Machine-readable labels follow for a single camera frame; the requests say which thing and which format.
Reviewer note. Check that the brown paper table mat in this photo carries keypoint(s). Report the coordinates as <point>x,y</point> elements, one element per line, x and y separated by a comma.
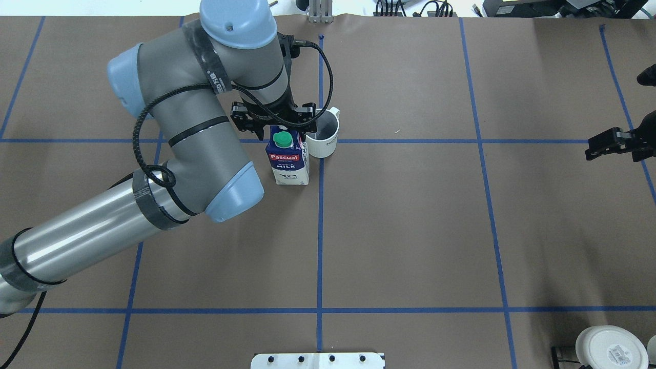
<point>479,236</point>

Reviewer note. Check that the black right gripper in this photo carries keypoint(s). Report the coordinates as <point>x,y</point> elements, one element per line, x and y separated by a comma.
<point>647,138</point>

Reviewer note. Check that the metal post at table edge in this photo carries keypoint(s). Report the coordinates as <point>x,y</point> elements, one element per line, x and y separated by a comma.
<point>320,12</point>

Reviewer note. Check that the white ribbed mug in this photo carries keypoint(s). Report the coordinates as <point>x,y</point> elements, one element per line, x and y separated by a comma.
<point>323,143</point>

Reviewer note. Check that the white bracket plate with bolts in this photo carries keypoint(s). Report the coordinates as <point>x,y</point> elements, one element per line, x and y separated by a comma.
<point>319,360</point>

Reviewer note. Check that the white round lid container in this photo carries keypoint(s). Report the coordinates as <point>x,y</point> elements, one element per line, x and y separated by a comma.
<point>610,346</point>

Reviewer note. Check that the black equipment in corner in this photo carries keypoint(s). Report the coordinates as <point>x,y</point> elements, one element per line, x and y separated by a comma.
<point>564,9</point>

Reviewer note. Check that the blue white milk carton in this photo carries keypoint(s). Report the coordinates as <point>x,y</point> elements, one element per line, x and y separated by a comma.
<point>288,156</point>

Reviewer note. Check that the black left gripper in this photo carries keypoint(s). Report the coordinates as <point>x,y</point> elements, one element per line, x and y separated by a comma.
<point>243,116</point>

